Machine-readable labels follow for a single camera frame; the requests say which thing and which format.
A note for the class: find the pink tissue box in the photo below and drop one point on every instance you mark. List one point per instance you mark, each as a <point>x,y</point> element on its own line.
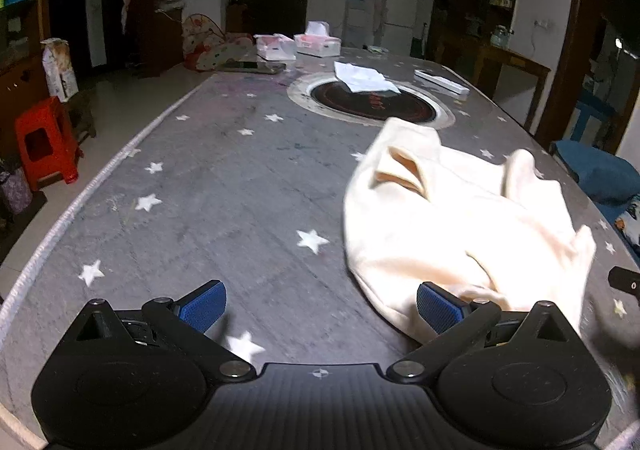
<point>317,44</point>

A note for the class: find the black smartphone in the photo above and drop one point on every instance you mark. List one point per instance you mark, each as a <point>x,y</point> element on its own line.
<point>250,67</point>

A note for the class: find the tall dark wooden shelf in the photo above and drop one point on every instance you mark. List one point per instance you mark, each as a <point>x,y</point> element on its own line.
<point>165,4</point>

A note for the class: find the round built-in hotplate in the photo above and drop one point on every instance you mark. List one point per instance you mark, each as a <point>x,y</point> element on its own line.
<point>350,105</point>

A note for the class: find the wooden side table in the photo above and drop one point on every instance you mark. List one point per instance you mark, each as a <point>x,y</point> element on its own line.
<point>505,60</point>

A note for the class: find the blue cloth cover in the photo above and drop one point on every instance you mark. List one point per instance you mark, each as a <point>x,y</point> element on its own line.
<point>600,169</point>

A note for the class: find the hanging pale garment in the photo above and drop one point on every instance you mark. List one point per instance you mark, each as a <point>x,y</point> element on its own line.
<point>126,4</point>

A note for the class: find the grey star-patterned tablecloth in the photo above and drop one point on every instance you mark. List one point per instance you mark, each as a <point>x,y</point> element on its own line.
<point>225,180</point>

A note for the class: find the red plastic stool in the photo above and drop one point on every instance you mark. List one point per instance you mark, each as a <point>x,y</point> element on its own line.
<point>45,129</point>

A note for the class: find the water dispenser with blue bottle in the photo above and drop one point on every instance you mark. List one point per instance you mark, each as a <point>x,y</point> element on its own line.
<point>356,4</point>

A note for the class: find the white refrigerator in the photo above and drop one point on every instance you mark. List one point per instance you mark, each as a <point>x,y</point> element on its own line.
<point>399,9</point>

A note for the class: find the glass jar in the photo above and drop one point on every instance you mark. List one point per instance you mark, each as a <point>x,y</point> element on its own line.
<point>500,35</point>

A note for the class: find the small pale packet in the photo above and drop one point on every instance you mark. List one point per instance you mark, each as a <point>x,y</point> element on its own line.
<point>377,49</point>

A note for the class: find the dark wooden chair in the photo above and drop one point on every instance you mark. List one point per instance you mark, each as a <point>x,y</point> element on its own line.
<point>236,14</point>

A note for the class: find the purple bag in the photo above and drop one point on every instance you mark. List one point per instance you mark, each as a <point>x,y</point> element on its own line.
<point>15,192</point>

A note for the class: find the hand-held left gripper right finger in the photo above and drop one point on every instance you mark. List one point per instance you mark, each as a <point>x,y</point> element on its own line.
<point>440,306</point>

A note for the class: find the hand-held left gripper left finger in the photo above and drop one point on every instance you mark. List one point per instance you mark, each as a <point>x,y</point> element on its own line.
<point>202,304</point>

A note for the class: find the white remote control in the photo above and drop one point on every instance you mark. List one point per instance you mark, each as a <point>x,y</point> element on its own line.
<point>442,82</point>

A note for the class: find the glass-front wooden cabinet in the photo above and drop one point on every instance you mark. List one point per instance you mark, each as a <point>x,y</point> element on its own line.
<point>20,39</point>

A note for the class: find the crumpled white paper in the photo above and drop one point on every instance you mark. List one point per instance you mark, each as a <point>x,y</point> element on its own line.
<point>362,77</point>

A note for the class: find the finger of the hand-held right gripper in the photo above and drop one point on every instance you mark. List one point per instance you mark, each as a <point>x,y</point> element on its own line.
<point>627,281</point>

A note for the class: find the patterned baby bouncer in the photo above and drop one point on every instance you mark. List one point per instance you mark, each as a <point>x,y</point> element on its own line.
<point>205,44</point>

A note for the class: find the white tissue pack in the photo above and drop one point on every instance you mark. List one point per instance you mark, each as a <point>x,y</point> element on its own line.
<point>275,47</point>

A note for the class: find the blue plastic stool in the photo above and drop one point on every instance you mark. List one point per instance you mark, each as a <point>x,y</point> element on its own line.
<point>592,104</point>

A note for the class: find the white paper bag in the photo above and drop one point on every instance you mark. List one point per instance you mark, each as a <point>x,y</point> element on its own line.
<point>60,72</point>

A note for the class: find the cream shirt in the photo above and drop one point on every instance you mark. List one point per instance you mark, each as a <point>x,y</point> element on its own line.
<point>450,230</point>

